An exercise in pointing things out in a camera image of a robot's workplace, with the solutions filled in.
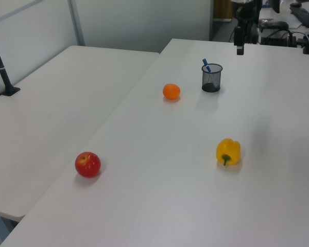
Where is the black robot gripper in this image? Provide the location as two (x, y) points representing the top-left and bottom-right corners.
(231, 0), (263, 56)

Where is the black mesh pen cup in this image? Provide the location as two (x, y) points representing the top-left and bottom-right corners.
(201, 63), (224, 93)

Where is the yellow cardboard panel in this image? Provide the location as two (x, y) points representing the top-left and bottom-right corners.
(213, 0), (233, 20)

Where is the black computer keyboard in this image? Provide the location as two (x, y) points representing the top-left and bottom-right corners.
(289, 5), (309, 27)

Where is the orange mandarin fruit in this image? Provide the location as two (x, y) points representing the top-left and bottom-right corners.
(162, 83), (181, 100)

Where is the yellow bell pepper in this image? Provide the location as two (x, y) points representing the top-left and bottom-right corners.
(215, 138), (242, 167)

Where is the red apple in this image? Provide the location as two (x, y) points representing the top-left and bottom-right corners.
(75, 151), (102, 178)

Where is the grey partition post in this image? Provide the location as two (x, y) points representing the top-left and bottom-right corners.
(67, 0), (86, 47)

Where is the black camera stand pole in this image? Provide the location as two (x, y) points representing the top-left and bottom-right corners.
(0, 25), (21, 97)

